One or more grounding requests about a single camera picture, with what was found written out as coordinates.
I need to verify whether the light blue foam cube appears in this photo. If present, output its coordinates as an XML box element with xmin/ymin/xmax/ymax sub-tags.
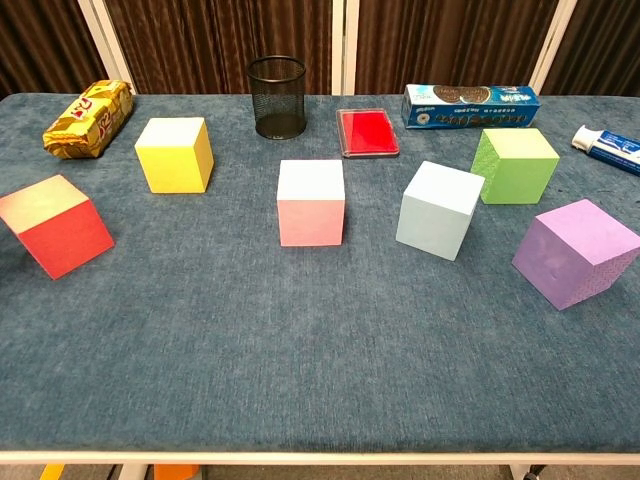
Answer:
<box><xmin>395</xmin><ymin>160</ymin><xmax>486</xmax><ymax>262</ymax></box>

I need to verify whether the yellow foam cube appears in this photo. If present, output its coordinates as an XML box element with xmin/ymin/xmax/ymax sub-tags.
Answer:
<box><xmin>134</xmin><ymin>116</ymin><xmax>215</xmax><ymax>195</ymax></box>

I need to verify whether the green foam cube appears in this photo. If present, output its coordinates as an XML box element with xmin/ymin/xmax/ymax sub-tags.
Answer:
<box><xmin>470</xmin><ymin>127</ymin><xmax>561</xmax><ymax>206</ymax></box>

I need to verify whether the red foam cube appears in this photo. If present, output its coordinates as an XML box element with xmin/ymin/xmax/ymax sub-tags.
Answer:
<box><xmin>0</xmin><ymin>173</ymin><xmax>116</xmax><ymax>281</ymax></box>

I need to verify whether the pink foam cube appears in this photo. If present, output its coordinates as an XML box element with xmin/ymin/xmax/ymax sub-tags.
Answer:
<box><xmin>276</xmin><ymin>159</ymin><xmax>347</xmax><ymax>248</ymax></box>

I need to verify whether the purple foam cube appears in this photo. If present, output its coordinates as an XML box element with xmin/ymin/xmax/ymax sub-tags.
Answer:
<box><xmin>511</xmin><ymin>198</ymin><xmax>640</xmax><ymax>312</ymax></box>

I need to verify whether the red ink pad case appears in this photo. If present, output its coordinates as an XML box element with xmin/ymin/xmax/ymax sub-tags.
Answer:
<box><xmin>335</xmin><ymin>108</ymin><xmax>401</xmax><ymax>160</ymax></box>

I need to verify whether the black mesh pen holder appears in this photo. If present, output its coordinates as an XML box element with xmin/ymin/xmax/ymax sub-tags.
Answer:
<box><xmin>245</xmin><ymin>55</ymin><xmax>307</xmax><ymax>141</ymax></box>

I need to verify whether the blue cookie box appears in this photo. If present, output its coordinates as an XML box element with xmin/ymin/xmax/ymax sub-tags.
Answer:
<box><xmin>401</xmin><ymin>83</ymin><xmax>543</xmax><ymax>130</ymax></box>

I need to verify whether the brown curtain panel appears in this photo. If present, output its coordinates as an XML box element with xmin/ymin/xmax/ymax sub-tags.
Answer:
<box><xmin>102</xmin><ymin>0</ymin><xmax>335</xmax><ymax>96</ymax></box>
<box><xmin>0</xmin><ymin>0</ymin><xmax>109</xmax><ymax>100</ymax></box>
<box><xmin>542</xmin><ymin>0</ymin><xmax>640</xmax><ymax>97</ymax></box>
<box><xmin>354</xmin><ymin>0</ymin><xmax>560</xmax><ymax>96</ymax></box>

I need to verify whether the gold biscuit packet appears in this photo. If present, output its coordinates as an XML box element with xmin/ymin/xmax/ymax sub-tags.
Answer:
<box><xmin>42</xmin><ymin>79</ymin><xmax>135</xmax><ymax>160</ymax></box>

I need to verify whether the orange plastic object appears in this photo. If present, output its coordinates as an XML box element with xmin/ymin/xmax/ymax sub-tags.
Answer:
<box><xmin>153</xmin><ymin>464</ymin><xmax>200</xmax><ymax>480</ymax></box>

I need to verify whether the white blue toothpaste tube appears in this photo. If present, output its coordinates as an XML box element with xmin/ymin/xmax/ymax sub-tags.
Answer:
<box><xmin>571</xmin><ymin>124</ymin><xmax>640</xmax><ymax>177</ymax></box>

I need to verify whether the white partition post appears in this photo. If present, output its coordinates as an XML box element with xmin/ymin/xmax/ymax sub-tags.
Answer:
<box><xmin>77</xmin><ymin>0</ymin><xmax>139</xmax><ymax>95</ymax></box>
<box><xmin>528</xmin><ymin>0</ymin><xmax>579</xmax><ymax>95</ymax></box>
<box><xmin>330</xmin><ymin>0</ymin><xmax>360</xmax><ymax>96</ymax></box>

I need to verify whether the white table frame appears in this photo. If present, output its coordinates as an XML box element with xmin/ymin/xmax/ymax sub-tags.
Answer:
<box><xmin>0</xmin><ymin>451</ymin><xmax>640</xmax><ymax>480</ymax></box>

